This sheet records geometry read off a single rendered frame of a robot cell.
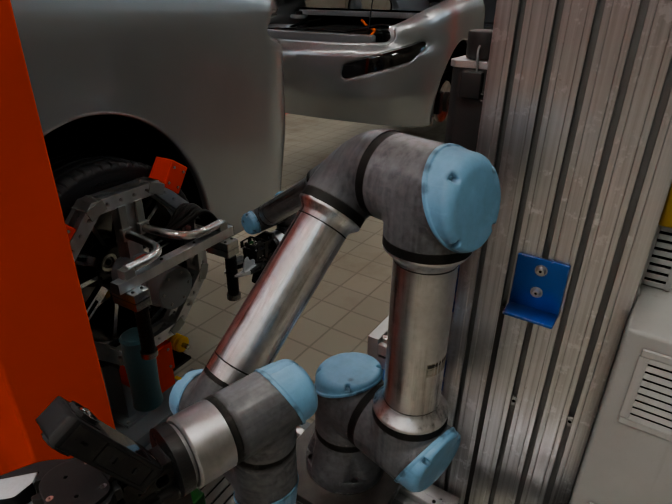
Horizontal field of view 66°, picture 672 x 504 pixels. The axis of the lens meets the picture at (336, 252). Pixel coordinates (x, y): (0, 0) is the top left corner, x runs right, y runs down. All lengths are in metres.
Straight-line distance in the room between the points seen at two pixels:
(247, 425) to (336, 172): 0.33
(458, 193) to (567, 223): 0.24
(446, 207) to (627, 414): 0.43
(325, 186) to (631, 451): 0.58
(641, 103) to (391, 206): 0.32
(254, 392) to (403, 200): 0.27
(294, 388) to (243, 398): 0.06
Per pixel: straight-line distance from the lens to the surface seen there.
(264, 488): 0.63
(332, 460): 0.98
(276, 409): 0.56
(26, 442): 1.08
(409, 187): 0.60
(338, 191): 0.67
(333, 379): 0.88
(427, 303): 0.67
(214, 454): 0.53
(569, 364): 0.89
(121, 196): 1.55
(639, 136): 0.74
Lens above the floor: 1.62
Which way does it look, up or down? 27 degrees down
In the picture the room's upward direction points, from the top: 1 degrees clockwise
